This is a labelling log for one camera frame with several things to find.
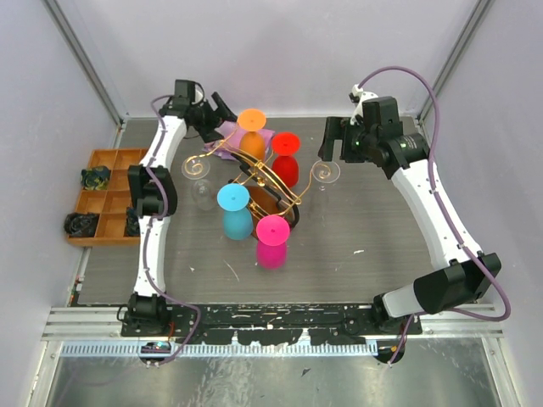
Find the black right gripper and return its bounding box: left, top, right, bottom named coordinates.
left=318, top=116, right=377, bottom=164

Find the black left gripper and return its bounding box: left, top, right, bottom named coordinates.
left=193, top=92, right=240, bottom=143

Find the orange wine glass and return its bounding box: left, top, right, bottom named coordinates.
left=237, top=109, right=266, bottom=161

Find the clear tall wine glass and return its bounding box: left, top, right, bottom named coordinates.
left=308, top=160, right=341, bottom=220

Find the red wine glass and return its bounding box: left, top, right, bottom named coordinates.
left=271, top=131, right=300, bottom=187

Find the gold wire wine glass rack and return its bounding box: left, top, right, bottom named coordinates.
left=202, top=128, right=311, bottom=228

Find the wooden compartment tray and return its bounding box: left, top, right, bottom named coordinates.
left=66, top=148, right=147, bottom=247

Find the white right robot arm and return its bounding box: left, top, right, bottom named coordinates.
left=313, top=85, right=501, bottom=334

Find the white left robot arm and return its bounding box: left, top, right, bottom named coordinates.
left=122, top=80, right=237, bottom=336

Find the clear wine glass on left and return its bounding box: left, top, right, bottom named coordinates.
left=182, top=154, right=216, bottom=211

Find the blue wine glass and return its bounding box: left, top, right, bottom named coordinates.
left=217, top=183, right=253, bottom=241

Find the pink wine glass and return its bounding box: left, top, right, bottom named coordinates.
left=255, top=215, right=290, bottom=270

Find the dark green rolled cloth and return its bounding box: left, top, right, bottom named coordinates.
left=125, top=207, right=140, bottom=237

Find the dark floral rolled cloth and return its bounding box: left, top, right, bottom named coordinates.
left=81, top=165, right=111, bottom=191

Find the black orange rolled cloth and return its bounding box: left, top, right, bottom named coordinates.
left=64, top=212, right=99, bottom=238

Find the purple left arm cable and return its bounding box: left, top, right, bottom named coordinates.
left=139, top=94, right=202, bottom=368

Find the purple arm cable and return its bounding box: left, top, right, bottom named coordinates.
left=359, top=64, right=512, bottom=365
left=139, top=94, right=202, bottom=368

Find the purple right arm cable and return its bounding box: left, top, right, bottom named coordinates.
left=359, top=64, right=512, bottom=365

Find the aluminium frame rail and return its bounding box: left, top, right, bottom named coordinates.
left=42, top=306, right=503, bottom=365

